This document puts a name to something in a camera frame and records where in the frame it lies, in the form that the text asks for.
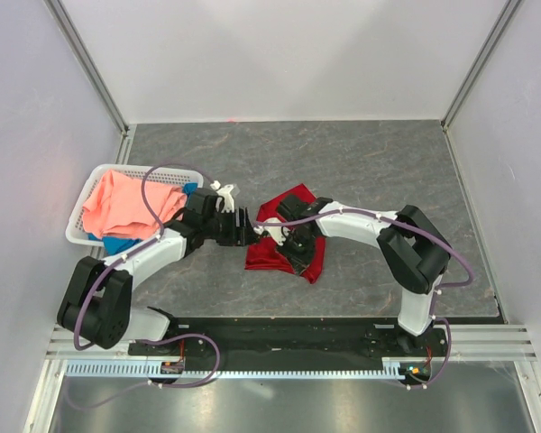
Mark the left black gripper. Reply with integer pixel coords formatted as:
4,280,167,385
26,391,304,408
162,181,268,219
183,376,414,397
202,207,260,247

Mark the red cloth napkin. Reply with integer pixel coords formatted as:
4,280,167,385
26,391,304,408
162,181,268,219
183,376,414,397
244,183,326,284

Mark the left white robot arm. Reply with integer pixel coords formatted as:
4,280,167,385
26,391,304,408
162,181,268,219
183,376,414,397
57,188,261,355

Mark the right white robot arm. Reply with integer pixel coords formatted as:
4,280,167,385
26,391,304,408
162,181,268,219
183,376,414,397
274,195,451,355

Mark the blue cloth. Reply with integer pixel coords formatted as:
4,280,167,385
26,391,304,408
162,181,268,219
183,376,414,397
86,180,200,256

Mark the pink cloth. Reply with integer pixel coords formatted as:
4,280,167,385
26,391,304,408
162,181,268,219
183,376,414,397
80,168,189,239

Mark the white plastic basket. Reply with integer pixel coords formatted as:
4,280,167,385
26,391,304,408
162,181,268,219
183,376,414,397
66,164,204,247

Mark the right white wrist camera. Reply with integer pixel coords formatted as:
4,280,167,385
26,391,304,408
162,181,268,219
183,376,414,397
253,217,291,246

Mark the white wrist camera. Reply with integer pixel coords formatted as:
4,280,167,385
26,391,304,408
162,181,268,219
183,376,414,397
253,217,291,246
210,180,240,213

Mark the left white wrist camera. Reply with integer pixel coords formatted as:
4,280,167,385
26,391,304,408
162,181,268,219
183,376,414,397
210,180,240,213

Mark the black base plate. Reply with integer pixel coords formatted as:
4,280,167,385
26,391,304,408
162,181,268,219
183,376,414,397
125,315,452,372

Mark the slotted cable duct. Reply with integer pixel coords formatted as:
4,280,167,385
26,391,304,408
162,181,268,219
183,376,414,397
65,359,407,380

